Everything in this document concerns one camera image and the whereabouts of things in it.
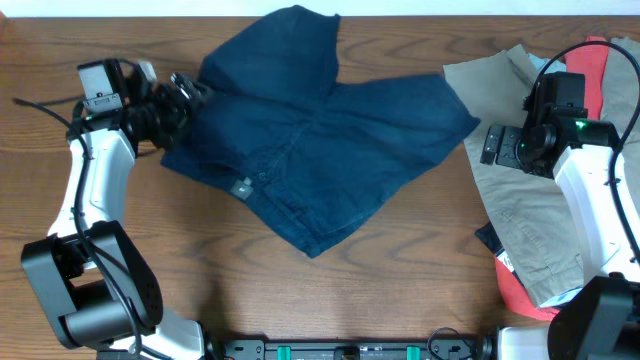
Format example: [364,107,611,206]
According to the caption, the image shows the navy blue shorts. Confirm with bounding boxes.
[162,6,479,257]

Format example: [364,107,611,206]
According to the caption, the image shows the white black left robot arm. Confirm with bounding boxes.
[21,67,219,359]

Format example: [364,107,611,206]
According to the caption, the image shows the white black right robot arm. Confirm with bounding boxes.
[480,72,639,359]

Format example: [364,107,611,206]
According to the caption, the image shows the khaki beige shorts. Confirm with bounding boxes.
[442,43,619,309]

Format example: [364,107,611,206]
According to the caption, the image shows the light blue garment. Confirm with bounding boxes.
[527,53,567,73]

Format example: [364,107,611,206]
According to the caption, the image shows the grey olive garment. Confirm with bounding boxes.
[600,49,640,209]

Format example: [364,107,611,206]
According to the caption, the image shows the red garment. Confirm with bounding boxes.
[495,45,609,321]

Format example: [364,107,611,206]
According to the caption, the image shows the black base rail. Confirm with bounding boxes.
[199,328,498,360]

